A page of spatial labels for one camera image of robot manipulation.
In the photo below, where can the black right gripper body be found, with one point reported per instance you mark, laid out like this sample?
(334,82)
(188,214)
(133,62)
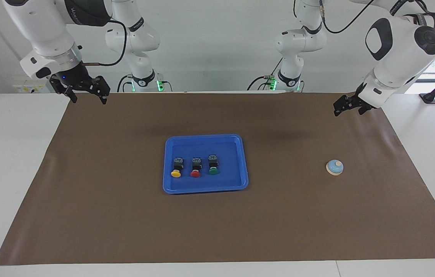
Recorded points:
(75,77)

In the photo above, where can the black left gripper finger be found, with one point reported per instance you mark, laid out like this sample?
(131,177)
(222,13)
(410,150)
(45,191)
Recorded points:
(339,107)
(363,110)

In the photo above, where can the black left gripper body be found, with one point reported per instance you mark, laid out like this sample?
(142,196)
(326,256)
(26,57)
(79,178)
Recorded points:
(358,102)

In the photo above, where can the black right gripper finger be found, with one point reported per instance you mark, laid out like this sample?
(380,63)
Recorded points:
(71,93)
(102,90)

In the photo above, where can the yellow push button switch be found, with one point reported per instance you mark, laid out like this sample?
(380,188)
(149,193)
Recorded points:
(176,173)

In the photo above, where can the red push button switch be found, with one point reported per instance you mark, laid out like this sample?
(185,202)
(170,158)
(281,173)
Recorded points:
(195,173)

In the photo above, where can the green push button switch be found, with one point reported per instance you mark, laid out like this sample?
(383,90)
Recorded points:
(213,171)

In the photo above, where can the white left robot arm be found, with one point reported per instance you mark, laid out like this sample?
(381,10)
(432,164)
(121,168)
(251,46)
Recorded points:
(394,42)

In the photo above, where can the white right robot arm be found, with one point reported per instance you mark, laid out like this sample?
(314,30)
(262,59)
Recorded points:
(40,30)

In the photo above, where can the blue desk bell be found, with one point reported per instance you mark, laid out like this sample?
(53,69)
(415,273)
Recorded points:
(334,167)

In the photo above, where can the blue plastic tray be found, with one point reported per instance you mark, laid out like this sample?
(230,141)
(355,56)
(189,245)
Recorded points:
(229,169)

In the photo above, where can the green lit base connector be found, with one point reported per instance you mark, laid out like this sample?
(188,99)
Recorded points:
(273,84)
(160,85)

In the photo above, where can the brown table mat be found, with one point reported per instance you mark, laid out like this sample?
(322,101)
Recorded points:
(217,223)

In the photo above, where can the white wall socket box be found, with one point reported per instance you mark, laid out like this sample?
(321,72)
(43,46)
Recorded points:
(25,86)

